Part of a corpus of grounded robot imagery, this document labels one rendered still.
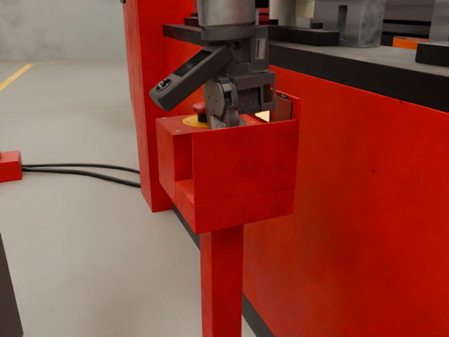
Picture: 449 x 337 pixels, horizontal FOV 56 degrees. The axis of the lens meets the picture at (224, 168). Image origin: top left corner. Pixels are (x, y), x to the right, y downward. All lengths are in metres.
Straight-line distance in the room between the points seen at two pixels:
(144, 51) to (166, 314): 1.06
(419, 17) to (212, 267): 0.79
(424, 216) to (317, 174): 0.27
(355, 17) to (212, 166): 0.51
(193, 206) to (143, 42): 1.35
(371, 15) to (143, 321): 1.11
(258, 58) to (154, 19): 1.31
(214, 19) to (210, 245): 0.36
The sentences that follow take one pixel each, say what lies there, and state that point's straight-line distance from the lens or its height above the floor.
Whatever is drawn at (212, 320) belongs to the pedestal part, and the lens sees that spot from 0.80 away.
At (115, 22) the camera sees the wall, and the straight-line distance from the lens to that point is 8.14.
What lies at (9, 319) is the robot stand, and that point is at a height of 0.13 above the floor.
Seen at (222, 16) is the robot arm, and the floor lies 0.95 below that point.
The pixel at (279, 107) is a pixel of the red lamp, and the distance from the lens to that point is 0.63.
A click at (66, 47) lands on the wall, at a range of 8.21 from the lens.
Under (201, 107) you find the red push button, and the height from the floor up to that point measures 0.81.
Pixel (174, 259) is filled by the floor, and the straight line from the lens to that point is 1.74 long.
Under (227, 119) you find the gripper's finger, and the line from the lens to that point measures 0.56.
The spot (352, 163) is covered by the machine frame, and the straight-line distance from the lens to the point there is 0.78.
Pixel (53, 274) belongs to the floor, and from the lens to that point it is 1.77.
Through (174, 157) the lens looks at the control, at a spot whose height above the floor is 0.74.
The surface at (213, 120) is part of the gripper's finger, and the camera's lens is 0.61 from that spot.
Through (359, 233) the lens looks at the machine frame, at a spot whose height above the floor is 0.58.
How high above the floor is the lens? 0.96
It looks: 22 degrees down
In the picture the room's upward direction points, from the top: straight up
